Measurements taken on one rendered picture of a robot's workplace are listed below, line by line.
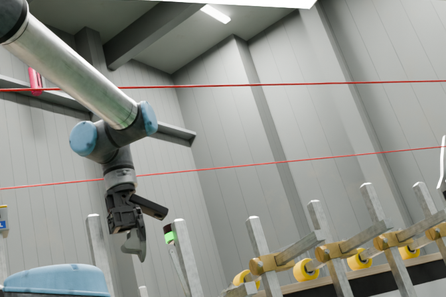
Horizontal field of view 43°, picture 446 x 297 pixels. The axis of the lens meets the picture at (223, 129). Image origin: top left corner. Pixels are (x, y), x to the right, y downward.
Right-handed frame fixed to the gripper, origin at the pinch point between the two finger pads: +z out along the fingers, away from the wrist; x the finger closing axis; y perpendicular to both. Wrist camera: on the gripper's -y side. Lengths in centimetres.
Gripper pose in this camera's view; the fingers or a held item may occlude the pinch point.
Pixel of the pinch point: (144, 256)
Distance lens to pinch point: 158.2
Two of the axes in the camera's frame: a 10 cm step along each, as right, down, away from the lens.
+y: -8.9, 0.6, -4.6
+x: 3.8, -4.7, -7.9
